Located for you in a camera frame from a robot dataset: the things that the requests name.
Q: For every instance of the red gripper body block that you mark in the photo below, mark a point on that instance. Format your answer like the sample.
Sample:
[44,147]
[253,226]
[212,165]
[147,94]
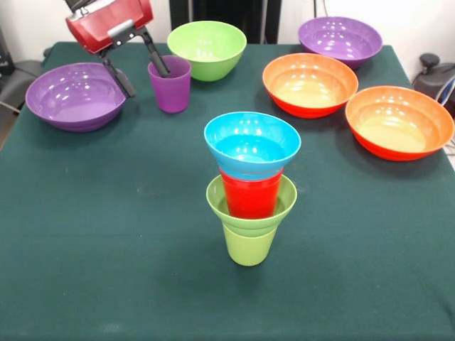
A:
[99,28]

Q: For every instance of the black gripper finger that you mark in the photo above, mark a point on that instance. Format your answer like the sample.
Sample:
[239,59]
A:
[156,57]
[119,76]

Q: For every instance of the small blue plastic bowl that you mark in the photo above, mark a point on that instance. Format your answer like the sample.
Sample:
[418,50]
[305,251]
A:
[252,142]

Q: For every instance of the red plastic cup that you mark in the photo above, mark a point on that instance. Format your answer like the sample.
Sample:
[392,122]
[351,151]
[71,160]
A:
[250,199]

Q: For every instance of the small green plastic bowl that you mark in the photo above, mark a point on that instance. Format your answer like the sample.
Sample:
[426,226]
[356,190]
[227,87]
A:
[289,199]

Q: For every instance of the green plastic cup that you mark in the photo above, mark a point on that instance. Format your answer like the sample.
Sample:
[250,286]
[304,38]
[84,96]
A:
[249,248]

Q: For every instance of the purple plastic cup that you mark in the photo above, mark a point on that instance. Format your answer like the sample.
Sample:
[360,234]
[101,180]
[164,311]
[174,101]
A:
[172,94]

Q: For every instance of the large purple plastic bowl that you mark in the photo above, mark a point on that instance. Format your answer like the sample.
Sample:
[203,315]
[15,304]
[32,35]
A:
[339,42]
[78,106]

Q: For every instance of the large green plastic bowl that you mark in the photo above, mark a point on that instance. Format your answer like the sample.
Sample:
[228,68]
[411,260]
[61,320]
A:
[209,46]

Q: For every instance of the large orange plastic bowl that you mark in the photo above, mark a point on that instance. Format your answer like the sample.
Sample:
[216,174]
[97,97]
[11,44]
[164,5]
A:
[398,126]
[309,85]

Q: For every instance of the dark green table cloth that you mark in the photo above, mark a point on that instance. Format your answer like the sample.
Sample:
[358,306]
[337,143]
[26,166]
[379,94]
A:
[227,302]

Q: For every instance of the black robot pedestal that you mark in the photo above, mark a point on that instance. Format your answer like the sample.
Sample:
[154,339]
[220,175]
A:
[227,10]

